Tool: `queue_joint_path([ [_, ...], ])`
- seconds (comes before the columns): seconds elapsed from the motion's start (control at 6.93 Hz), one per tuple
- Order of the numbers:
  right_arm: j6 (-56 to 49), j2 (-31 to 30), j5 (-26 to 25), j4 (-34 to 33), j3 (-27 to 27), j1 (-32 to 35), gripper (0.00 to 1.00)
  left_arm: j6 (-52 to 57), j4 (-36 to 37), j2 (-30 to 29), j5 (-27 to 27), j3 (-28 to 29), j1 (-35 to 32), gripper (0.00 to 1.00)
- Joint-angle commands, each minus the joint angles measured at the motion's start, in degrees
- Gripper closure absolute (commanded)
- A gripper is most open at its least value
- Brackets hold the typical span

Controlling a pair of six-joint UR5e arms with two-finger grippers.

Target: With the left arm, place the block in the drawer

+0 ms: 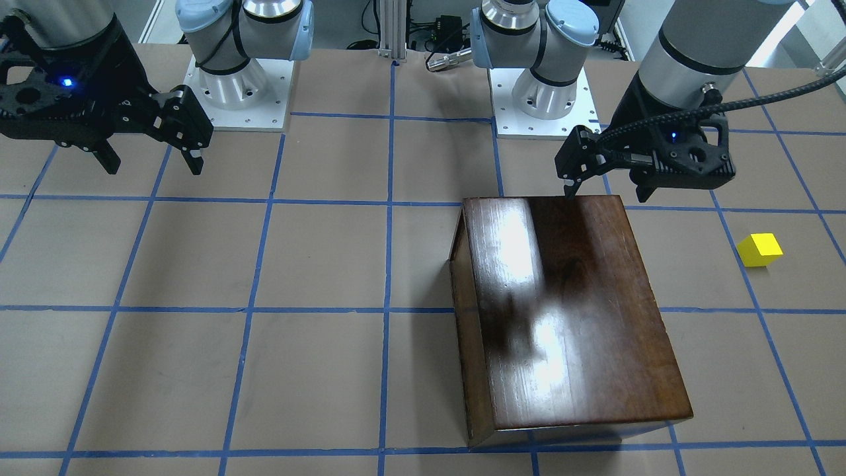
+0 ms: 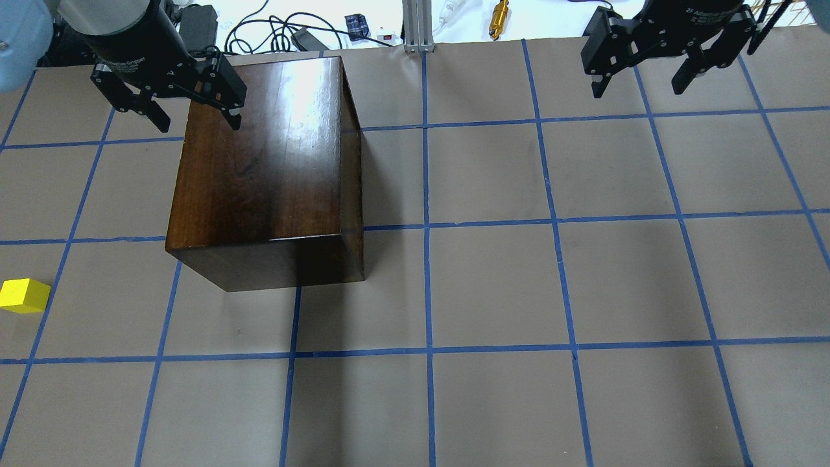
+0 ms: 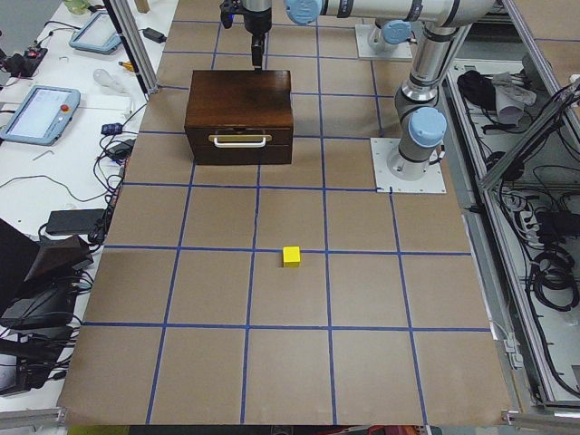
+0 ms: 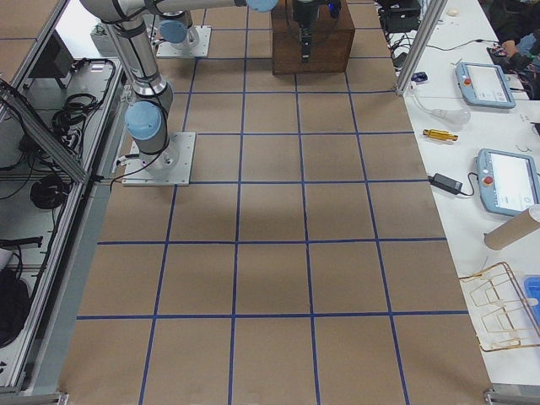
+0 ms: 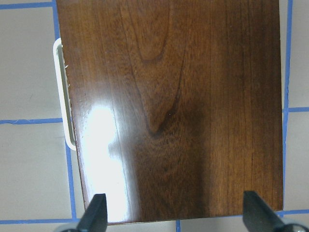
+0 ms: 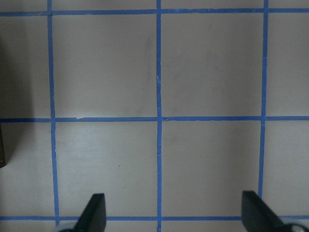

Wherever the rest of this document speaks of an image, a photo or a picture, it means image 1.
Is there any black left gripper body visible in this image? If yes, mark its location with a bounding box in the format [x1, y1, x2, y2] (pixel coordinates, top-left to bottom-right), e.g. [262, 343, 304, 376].
[554, 83, 736, 190]

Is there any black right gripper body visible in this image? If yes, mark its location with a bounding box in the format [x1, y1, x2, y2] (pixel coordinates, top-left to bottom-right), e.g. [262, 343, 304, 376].
[1, 17, 213, 157]

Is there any yellow block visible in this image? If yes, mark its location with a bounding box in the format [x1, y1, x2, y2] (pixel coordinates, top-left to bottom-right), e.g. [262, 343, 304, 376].
[736, 233, 785, 268]

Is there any dark wooden drawer cabinet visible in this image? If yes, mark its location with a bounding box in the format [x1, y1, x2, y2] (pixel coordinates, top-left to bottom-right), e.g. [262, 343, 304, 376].
[448, 195, 694, 448]

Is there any black power adapter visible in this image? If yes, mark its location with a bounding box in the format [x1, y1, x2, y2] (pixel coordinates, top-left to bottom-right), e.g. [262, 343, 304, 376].
[432, 15, 463, 43]

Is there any black braided cable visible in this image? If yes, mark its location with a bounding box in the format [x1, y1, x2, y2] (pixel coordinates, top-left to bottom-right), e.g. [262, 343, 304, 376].
[598, 68, 846, 149]

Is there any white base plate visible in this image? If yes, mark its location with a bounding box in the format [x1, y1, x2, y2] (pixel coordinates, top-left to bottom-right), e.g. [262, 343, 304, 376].
[184, 57, 298, 132]
[488, 67, 601, 139]

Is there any aluminium profile post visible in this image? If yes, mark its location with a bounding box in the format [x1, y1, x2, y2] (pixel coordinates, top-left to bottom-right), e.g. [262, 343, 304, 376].
[373, 0, 408, 64]

